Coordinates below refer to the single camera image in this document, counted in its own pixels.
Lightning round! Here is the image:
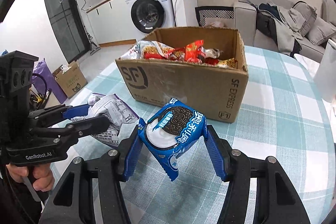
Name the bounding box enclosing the teal plaid tablecloth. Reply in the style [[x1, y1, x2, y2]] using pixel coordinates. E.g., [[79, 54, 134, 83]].
[[49, 45, 336, 224]]

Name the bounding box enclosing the blue Oreo snack pack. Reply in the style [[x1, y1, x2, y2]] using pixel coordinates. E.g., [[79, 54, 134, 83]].
[[138, 98, 207, 181]]

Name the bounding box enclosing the pile of dark clothes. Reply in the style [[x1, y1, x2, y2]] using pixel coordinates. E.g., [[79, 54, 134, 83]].
[[256, 3, 306, 57]]

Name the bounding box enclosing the small cardboard box on floor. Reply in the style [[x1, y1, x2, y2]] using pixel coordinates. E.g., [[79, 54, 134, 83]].
[[52, 61, 88, 98]]

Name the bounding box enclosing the red Oreo snack pack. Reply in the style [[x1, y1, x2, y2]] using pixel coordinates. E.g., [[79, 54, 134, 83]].
[[169, 40, 206, 64]]

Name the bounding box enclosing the pink cloth on floor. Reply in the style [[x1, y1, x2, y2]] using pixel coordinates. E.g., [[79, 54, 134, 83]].
[[206, 20, 227, 28]]

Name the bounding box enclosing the red snack bag in box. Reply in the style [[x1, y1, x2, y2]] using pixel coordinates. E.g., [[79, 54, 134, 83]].
[[205, 57, 238, 69]]

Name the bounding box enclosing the person's left hand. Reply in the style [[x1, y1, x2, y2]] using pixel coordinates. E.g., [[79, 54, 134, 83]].
[[6, 163, 55, 192]]

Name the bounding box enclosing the white cylindrical trash bin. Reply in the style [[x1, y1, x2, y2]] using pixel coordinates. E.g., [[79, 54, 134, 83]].
[[314, 39, 336, 103]]

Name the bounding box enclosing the black framed glass door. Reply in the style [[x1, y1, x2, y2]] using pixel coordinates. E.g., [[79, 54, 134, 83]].
[[45, 0, 90, 63]]

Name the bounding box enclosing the grey fabric sofa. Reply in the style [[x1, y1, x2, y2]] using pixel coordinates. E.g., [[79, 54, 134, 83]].
[[233, 0, 335, 63]]

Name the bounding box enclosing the silver purple snack bag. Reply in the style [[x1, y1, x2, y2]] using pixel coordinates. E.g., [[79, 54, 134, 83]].
[[70, 93, 139, 147]]

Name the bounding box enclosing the black patterned basket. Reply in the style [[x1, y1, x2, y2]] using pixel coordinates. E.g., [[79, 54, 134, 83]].
[[195, 6, 235, 28]]

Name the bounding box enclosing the purple bag on floor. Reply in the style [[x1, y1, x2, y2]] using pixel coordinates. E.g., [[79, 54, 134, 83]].
[[32, 59, 67, 103]]

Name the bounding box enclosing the white front-load washing machine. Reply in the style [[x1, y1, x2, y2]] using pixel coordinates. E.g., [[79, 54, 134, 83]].
[[125, 0, 175, 34]]

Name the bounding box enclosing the grey sofa cushion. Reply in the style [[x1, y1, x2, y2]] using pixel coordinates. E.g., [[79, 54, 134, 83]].
[[306, 16, 336, 46]]

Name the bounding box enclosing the orange noodle snack bag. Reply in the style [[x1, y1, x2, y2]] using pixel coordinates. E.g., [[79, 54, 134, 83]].
[[120, 40, 174, 60]]

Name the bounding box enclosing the white red snack bag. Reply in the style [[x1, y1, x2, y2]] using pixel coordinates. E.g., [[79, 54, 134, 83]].
[[205, 48, 222, 59]]

